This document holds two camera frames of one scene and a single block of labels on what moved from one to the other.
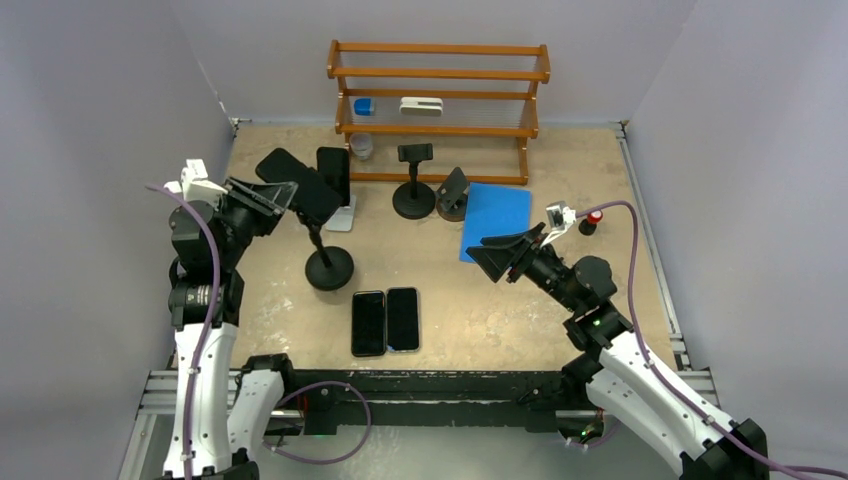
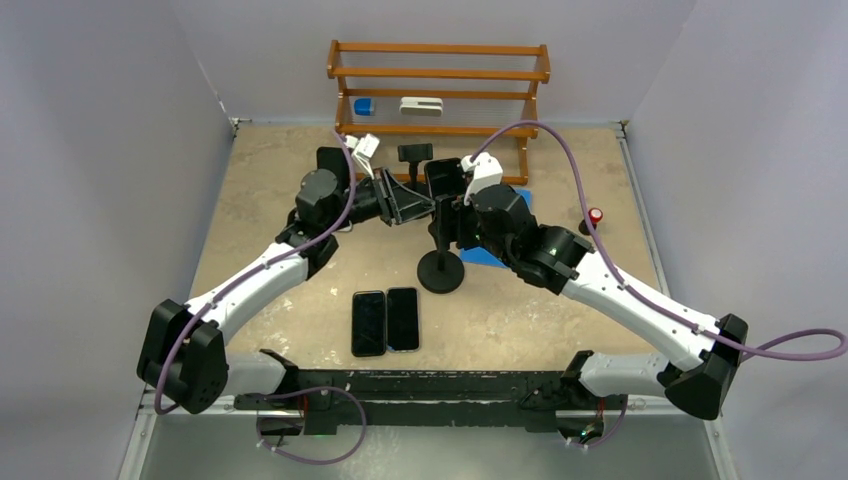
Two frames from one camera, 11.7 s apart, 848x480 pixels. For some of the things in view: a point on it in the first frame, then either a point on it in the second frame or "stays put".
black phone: (403, 320) stays put
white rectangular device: (421, 106) stays put
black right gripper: (498, 253) to (451, 212)
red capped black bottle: (588, 226) stays put
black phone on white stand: (333, 164) stays put
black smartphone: (368, 323) stays put
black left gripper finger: (275, 196) to (404, 204)
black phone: (314, 196) to (445, 176)
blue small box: (364, 107) stays put
